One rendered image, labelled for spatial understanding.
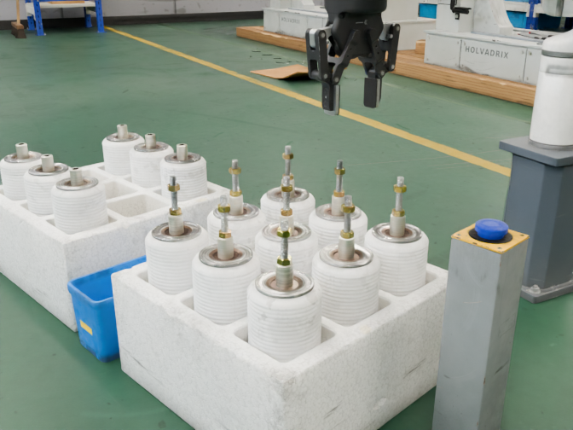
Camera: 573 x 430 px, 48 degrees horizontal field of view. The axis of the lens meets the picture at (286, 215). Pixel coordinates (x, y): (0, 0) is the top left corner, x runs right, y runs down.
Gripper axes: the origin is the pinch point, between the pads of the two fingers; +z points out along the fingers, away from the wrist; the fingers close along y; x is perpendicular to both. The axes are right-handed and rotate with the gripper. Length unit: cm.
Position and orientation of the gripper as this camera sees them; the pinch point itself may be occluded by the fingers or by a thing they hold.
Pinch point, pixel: (351, 100)
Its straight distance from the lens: 83.2
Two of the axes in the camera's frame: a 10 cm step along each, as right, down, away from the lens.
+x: 6.1, 2.9, -7.3
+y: -7.9, 2.3, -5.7
